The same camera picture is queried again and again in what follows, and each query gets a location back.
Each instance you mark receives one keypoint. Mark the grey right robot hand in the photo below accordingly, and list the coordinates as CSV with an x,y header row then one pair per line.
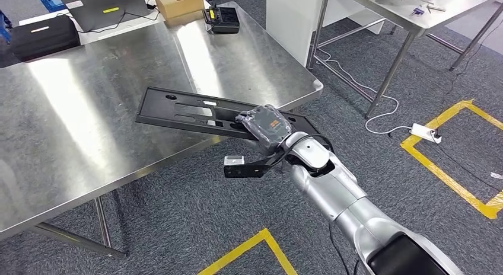
x,y
267,126

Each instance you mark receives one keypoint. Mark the long black plastic part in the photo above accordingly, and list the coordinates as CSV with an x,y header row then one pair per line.
x,y
157,108

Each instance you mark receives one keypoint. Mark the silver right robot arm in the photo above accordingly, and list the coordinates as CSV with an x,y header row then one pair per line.
x,y
334,187

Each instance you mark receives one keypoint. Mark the steel workbench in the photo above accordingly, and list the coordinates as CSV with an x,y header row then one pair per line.
x,y
78,108

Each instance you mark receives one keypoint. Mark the white cabinet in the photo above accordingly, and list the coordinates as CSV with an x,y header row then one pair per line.
x,y
291,22

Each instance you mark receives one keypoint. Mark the black remote controller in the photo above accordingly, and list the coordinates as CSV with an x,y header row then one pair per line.
x,y
224,20

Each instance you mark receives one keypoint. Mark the yellow floor tape square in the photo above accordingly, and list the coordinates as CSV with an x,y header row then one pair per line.
x,y
243,245
432,167

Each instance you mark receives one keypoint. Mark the closed cardboard box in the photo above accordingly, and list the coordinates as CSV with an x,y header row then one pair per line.
x,y
177,8

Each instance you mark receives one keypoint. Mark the white power strip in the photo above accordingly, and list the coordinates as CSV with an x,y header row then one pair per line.
x,y
424,132

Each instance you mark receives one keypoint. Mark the steel table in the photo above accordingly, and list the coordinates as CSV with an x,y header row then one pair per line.
x,y
393,6

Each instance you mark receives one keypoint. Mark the white desk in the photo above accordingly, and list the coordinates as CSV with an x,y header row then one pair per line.
x,y
102,37

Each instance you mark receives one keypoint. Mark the small blue tool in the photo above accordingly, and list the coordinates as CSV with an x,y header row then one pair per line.
x,y
417,11

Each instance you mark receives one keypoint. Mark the grey laptop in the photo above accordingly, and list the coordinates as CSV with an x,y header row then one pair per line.
x,y
106,6

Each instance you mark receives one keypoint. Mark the small metal tool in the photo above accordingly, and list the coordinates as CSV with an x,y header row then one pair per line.
x,y
434,7

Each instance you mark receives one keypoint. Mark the black carry case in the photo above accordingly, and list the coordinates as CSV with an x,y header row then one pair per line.
x,y
43,37

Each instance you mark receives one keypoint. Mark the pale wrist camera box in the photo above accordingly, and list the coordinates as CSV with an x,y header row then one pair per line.
x,y
234,160

